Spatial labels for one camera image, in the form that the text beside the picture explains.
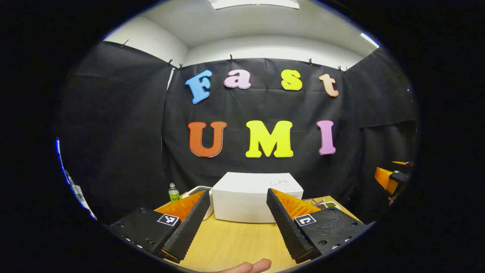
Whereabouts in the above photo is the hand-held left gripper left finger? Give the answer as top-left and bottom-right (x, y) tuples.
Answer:
(108, 189), (211, 264)

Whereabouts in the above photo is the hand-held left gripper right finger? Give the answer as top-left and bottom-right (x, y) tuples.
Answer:
(266, 188), (371, 264)

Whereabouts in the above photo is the white microwave oven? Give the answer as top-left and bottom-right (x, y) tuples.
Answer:
(211, 172), (304, 224)

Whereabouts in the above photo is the white countertop appliance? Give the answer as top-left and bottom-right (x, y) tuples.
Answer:
(181, 185), (214, 221)

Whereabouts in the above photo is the long ceiling light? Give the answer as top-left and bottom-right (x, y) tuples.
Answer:
(208, 0), (300, 10)

